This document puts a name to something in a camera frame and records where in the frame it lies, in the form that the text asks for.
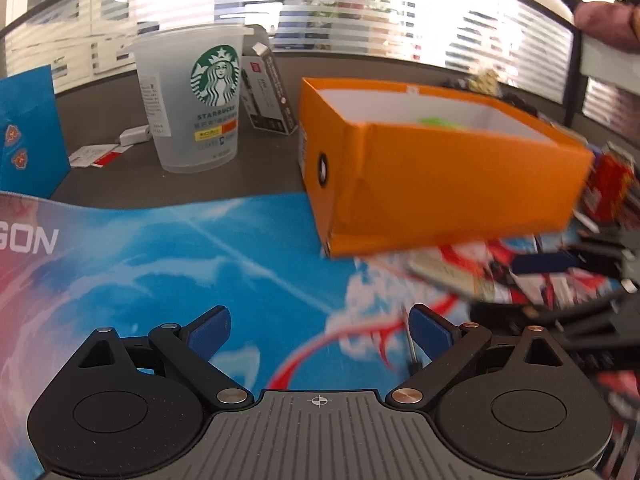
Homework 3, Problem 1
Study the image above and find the green cream tube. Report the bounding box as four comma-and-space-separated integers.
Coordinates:
418, 117, 466, 130

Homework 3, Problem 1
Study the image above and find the AGON blue desk mat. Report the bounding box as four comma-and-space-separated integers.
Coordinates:
0, 190, 632, 480

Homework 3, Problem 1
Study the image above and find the orange cardboard box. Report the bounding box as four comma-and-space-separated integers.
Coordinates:
299, 78, 593, 257

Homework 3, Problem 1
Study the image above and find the beige building block plate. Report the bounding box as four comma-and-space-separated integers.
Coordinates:
466, 68, 501, 98

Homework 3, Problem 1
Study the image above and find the red white card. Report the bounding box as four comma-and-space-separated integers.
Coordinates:
68, 144, 129, 168

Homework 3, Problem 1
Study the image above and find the person in pink sleeve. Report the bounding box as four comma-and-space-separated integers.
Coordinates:
561, 0, 639, 54

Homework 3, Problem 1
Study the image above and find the blue paper bag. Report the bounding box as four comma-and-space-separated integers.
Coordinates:
1, 66, 70, 198

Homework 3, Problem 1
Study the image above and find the grey open carton box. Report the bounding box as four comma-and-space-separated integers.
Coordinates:
241, 25, 297, 136

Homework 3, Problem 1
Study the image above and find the Starbucks plastic cup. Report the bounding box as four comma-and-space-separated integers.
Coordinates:
129, 24, 254, 174

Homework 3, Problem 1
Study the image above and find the glass desk partition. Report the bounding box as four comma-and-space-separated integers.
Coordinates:
1, 0, 575, 103

